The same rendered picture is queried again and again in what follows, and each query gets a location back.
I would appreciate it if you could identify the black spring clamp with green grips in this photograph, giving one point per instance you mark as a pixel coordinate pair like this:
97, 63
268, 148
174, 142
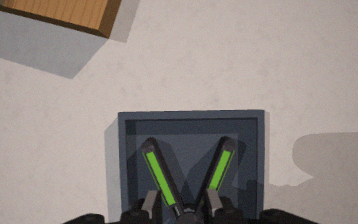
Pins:
187, 213

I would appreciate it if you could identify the dark grey shallow tray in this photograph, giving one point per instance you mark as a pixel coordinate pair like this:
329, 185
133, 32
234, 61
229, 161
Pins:
188, 141

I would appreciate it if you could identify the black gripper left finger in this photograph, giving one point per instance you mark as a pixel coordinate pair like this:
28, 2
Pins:
148, 213

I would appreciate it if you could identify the light wooden board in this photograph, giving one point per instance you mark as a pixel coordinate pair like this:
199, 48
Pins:
94, 17

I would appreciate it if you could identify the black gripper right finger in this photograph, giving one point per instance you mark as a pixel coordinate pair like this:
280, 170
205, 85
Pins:
215, 213

